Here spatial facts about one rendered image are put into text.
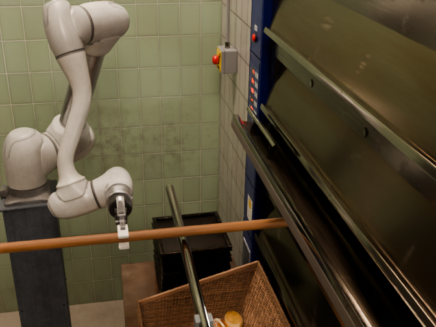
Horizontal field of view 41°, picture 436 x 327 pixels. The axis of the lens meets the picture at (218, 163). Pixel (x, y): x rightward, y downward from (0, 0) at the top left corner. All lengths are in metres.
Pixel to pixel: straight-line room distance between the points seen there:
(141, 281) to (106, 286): 0.81
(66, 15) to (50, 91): 0.92
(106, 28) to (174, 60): 0.83
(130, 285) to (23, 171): 0.68
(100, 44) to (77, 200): 0.55
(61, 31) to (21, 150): 0.56
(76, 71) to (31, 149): 0.47
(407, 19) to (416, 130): 0.21
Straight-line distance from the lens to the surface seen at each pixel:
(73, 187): 2.02
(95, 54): 2.15
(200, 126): 2.99
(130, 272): 2.68
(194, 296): 1.57
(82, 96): 2.01
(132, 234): 1.76
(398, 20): 1.21
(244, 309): 2.35
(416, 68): 1.18
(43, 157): 2.38
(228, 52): 2.53
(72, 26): 2.01
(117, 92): 2.89
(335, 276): 1.22
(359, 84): 1.33
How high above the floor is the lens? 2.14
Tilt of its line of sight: 25 degrees down
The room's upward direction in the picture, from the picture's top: 1 degrees clockwise
